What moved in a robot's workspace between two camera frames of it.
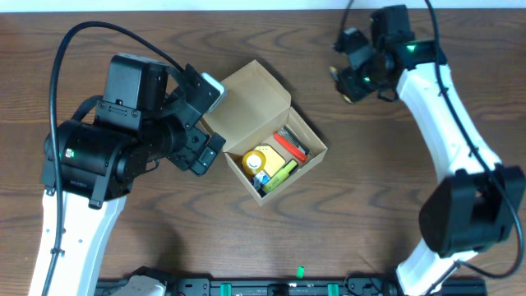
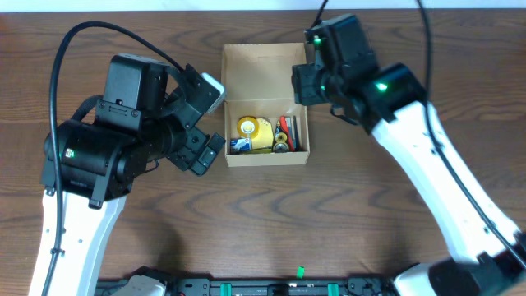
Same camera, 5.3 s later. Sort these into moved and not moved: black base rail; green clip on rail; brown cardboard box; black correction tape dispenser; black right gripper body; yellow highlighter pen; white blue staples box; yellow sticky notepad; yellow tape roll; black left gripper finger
Moved: yellow sticky notepad; brown cardboard box; yellow highlighter pen; yellow tape roll; black correction tape dispenser; black right gripper body; white blue staples box
Not moved: black left gripper finger; black base rail; green clip on rail
